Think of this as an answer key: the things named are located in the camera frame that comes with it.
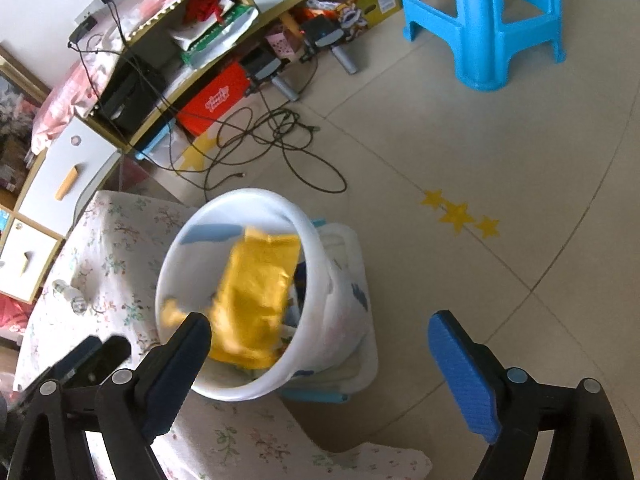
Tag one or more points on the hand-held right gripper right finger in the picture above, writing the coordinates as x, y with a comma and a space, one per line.
460, 365

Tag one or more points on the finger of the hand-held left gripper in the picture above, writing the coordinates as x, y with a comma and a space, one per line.
117, 352
80, 358

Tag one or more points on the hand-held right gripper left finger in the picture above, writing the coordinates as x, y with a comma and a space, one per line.
180, 365

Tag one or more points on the yellow snack bag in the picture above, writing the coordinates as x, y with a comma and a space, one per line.
255, 290

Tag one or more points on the white bucket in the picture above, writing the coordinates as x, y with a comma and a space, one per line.
345, 320

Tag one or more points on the white plastic storage bin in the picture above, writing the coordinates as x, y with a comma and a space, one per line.
362, 360

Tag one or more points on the yellow star floor sticker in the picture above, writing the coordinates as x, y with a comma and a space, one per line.
197, 152
457, 216
435, 199
487, 226

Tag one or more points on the wooden shelf cabinet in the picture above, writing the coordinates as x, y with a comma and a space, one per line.
55, 160

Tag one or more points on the light blue plastic box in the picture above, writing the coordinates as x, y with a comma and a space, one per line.
155, 142

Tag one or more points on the black electronic box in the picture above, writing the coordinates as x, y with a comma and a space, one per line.
127, 95

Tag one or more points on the red box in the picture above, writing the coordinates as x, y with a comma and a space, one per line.
215, 97

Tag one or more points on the blue plastic stool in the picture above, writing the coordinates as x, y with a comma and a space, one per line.
475, 60

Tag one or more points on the black grey device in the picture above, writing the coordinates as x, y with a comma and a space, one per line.
322, 32
265, 67

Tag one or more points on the black power adapter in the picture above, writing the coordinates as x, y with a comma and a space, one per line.
82, 30

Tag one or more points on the green white bag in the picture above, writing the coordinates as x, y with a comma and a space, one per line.
215, 35

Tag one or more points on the red cloth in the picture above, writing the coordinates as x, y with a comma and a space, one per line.
202, 7

